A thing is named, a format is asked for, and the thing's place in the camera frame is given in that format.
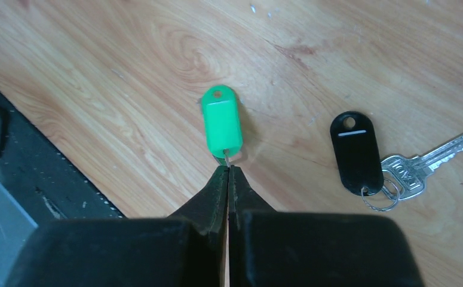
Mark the black key tag with key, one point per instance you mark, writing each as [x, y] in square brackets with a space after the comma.
[382, 183]

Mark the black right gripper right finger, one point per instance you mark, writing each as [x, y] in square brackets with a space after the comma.
[271, 248]

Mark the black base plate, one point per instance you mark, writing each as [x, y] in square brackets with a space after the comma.
[40, 178]

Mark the green key tag with key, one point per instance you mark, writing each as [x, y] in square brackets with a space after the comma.
[222, 123]

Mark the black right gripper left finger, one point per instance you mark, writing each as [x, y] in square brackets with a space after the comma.
[186, 248]

